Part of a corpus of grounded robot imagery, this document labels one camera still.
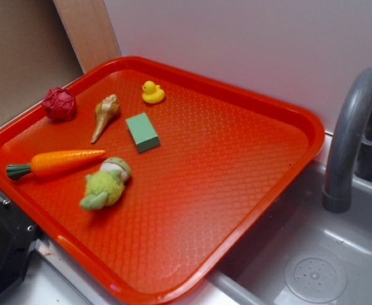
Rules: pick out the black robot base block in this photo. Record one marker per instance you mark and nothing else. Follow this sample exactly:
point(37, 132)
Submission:
point(18, 235)

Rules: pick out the red plastic tray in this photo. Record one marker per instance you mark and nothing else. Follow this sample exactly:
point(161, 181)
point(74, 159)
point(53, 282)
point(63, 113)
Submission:
point(225, 155)

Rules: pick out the green rectangular block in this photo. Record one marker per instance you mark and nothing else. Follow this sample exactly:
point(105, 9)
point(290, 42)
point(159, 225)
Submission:
point(143, 133)

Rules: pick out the yellow rubber duck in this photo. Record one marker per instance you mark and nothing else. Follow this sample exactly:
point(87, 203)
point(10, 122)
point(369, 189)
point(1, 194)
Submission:
point(152, 93)

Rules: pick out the green plush frog toy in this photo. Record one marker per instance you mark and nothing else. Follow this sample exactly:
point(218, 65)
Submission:
point(105, 187)

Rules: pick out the tan spiral seashell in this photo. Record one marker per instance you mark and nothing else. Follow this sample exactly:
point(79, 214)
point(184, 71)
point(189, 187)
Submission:
point(105, 111)

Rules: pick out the red toy cabbage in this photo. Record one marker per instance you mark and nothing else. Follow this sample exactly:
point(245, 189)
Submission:
point(59, 104)

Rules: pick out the orange plastic toy carrot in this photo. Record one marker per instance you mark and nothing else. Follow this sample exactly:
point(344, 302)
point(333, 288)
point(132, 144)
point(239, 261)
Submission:
point(50, 163)

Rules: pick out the grey plastic toy sink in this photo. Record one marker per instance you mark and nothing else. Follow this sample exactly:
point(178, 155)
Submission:
point(298, 253)

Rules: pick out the light wooden board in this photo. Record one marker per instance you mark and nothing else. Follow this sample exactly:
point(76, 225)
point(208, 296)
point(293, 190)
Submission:
point(90, 31)

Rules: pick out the grey curved toy faucet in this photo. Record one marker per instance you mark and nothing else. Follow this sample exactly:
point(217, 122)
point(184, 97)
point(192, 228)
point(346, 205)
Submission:
point(350, 153)

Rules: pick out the brown cardboard panel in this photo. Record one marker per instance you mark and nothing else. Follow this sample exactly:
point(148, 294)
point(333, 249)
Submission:
point(35, 55)

